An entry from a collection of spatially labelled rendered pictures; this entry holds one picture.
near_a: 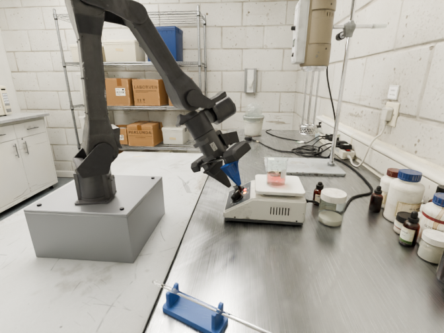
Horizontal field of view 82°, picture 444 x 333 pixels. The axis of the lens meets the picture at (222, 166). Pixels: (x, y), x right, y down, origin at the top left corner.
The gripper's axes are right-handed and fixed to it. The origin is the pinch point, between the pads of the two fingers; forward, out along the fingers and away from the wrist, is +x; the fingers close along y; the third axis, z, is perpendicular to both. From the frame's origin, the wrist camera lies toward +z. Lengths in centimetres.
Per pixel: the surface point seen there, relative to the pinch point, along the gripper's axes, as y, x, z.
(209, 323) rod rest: -17.0, 9.2, -29.9
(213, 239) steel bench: -1.6, 8.6, -14.3
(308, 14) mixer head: -10, -27, 57
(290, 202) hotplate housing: -11.6, 11.7, 2.8
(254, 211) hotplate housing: -4.6, 9.9, -2.4
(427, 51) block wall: -34, 2, 64
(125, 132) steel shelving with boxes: 229, -41, 85
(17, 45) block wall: 305, -192, 66
